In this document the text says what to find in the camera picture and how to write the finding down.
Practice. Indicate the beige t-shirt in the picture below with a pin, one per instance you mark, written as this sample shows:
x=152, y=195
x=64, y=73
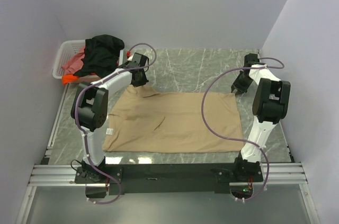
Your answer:
x=144, y=120

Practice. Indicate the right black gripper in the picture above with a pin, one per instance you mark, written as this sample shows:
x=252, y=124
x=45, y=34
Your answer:
x=236, y=85

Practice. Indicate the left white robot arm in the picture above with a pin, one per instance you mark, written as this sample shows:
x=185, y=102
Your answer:
x=90, y=109

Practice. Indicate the orange t-shirt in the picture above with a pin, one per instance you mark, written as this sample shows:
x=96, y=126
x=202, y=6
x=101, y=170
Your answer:
x=69, y=79

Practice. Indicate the pink t-shirt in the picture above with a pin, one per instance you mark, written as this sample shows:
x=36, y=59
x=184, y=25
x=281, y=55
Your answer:
x=75, y=63

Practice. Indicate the black base beam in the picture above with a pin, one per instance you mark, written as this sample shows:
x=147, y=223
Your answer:
x=163, y=178

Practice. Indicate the aluminium rail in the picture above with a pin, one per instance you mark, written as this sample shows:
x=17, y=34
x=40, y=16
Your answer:
x=63, y=175

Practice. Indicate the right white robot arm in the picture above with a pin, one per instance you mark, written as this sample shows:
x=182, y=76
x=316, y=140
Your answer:
x=270, y=105

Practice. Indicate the black t-shirt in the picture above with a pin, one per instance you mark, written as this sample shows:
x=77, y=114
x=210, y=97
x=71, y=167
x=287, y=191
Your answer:
x=102, y=54

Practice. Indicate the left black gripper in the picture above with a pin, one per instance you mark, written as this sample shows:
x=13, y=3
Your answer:
x=143, y=81

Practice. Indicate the white plastic basket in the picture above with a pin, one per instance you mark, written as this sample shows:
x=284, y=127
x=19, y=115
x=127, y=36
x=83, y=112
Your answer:
x=70, y=48

